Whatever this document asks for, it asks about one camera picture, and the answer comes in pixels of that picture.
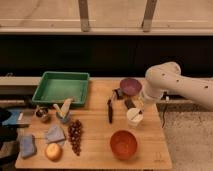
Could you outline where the purple bowl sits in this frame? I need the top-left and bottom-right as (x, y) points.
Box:
(120, 78), (142, 96)

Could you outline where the orange bowl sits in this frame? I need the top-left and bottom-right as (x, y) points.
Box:
(110, 130), (138, 160)

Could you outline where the black handled knife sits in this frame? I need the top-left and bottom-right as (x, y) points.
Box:
(107, 99), (113, 124)

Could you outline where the white paper cup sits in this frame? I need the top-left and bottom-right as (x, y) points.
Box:
(126, 108), (143, 127)

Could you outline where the small metal cup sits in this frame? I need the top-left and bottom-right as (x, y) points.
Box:
(35, 107), (50, 123)

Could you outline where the blue box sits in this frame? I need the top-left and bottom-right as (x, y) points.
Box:
(3, 109), (29, 127)

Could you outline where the dark rectangular block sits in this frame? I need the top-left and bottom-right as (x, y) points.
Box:
(124, 99), (135, 109)

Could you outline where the blue folded cloth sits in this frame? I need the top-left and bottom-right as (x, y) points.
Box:
(44, 124), (66, 145)

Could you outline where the green plastic tray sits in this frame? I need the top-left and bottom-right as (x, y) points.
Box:
(32, 71), (90, 107)

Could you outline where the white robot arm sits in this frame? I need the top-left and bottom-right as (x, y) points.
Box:
(140, 62), (213, 111)

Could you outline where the bunch of red grapes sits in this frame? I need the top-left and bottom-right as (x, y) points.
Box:
(68, 120), (82, 156)

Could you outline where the yellow apple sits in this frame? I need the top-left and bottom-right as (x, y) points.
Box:
(45, 143), (62, 161)

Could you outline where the small black object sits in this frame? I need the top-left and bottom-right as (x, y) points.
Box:
(114, 88), (124, 100)

